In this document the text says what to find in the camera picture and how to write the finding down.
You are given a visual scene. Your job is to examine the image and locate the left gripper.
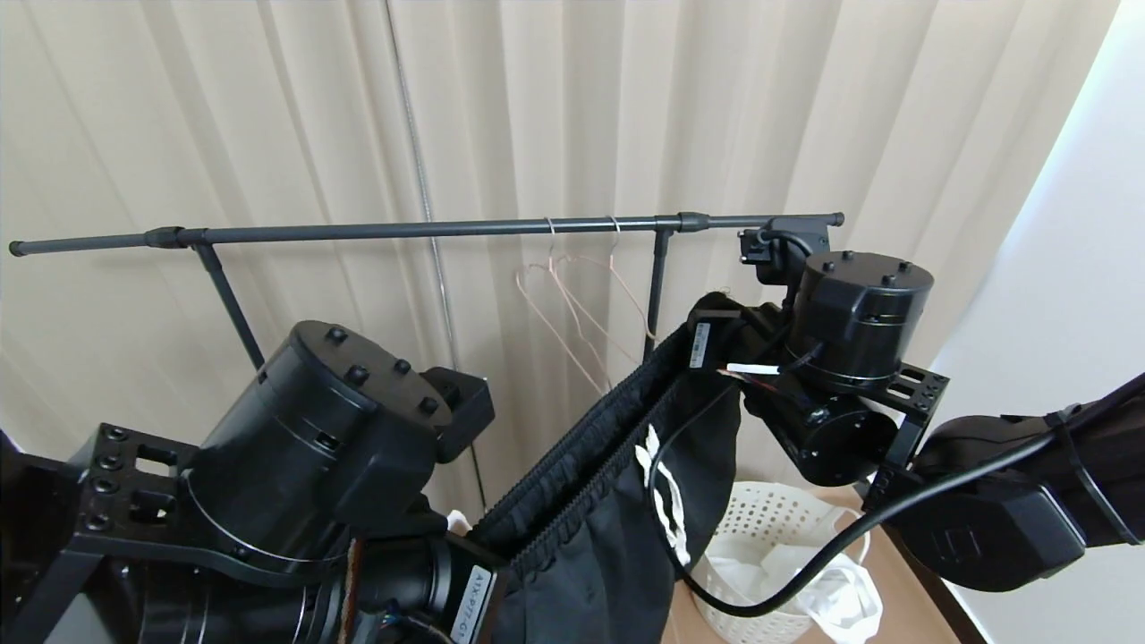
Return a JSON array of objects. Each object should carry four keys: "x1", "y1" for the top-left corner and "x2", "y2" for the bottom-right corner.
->
[{"x1": 358, "y1": 535, "x2": 508, "y2": 644}]

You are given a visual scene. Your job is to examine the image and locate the black cable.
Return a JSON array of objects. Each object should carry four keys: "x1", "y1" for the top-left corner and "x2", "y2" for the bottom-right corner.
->
[{"x1": 646, "y1": 383, "x2": 1061, "y2": 620}]

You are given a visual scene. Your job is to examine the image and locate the beige curtain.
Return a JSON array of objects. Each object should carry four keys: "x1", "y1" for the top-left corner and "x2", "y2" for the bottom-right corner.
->
[{"x1": 0, "y1": 0, "x2": 1121, "y2": 529}]

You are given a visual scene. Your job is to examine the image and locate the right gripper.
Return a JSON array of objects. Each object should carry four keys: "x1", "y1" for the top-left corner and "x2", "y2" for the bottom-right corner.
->
[{"x1": 685, "y1": 302, "x2": 795, "y2": 375}]

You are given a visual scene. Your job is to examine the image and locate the white garment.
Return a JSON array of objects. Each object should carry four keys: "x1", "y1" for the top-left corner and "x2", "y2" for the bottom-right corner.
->
[{"x1": 707, "y1": 537, "x2": 885, "y2": 644}]

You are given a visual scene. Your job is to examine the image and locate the white laundry basket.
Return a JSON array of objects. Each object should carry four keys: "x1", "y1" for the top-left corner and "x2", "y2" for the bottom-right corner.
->
[{"x1": 687, "y1": 481, "x2": 873, "y2": 644}]

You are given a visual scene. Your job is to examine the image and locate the black shorts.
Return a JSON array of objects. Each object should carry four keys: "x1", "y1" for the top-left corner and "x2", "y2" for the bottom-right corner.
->
[{"x1": 465, "y1": 291, "x2": 793, "y2": 644}]

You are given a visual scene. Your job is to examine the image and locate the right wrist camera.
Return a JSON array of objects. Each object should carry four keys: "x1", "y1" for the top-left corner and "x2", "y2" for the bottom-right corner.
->
[{"x1": 737, "y1": 217, "x2": 833, "y2": 298}]

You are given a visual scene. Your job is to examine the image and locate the black clothes rack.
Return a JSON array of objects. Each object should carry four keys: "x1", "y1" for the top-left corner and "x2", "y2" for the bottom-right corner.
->
[{"x1": 7, "y1": 211, "x2": 846, "y2": 372}]

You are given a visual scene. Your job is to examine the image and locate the pink clothes hanger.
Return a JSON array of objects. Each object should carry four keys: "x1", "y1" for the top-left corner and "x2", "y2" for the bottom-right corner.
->
[
  {"x1": 515, "y1": 218, "x2": 620, "y2": 396},
  {"x1": 547, "y1": 217, "x2": 660, "y2": 360}
]

